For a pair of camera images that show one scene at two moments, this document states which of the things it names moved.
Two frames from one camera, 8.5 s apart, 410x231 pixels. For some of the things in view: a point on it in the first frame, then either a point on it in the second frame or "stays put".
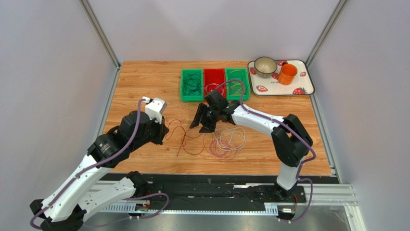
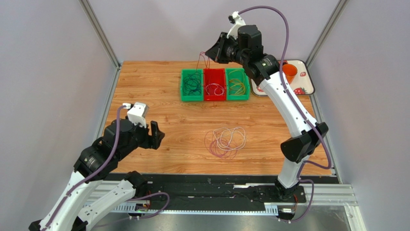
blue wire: (192, 83) stays put
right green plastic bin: (234, 87) stays put
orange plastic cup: (287, 74) stays put
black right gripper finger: (198, 118) → (220, 43)
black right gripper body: (211, 113) → (222, 48)
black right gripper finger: (208, 128) → (213, 52)
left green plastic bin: (192, 88) stays put
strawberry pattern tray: (304, 84) stays put
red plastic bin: (212, 78) stays put
